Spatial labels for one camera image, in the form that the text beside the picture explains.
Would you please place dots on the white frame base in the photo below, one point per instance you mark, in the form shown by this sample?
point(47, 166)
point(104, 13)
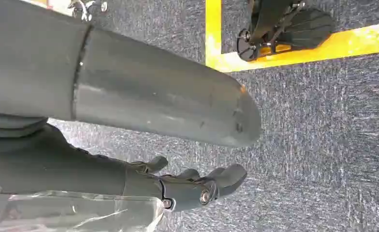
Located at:
point(59, 5)

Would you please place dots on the ribbed grey right arm sleeve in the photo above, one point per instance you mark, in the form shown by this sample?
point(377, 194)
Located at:
point(10, 125)

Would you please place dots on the silver metal bracket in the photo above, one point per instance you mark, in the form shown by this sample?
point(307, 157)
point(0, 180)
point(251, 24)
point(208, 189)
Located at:
point(86, 9)

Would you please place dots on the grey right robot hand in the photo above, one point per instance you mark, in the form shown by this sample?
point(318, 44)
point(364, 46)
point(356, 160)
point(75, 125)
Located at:
point(151, 93)

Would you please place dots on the yellow floor tape strip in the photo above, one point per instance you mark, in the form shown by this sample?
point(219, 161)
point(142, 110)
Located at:
point(343, 44)
point(213, 28)

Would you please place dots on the clear plastic bag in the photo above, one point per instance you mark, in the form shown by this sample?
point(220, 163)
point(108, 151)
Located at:
point(74, 214)

